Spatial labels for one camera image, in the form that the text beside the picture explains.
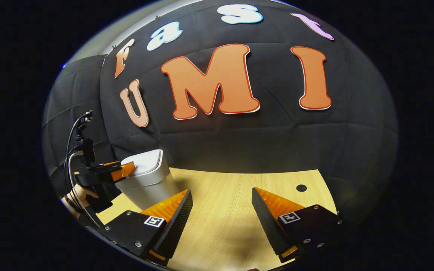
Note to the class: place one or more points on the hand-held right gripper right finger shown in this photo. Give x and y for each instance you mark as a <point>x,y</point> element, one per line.
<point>268,226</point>

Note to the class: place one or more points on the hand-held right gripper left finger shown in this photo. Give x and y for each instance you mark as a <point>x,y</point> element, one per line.
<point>175,226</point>

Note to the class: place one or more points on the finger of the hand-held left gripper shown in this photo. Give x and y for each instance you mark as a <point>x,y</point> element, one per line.
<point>124,171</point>
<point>112,164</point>

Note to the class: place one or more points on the white desktop garbage bin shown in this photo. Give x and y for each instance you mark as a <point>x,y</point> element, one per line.
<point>149,180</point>

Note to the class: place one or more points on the wooden desktop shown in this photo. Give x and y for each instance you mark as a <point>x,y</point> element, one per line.
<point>224,203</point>

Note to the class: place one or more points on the black desk grommet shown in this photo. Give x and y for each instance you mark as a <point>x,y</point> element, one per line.
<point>301,187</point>

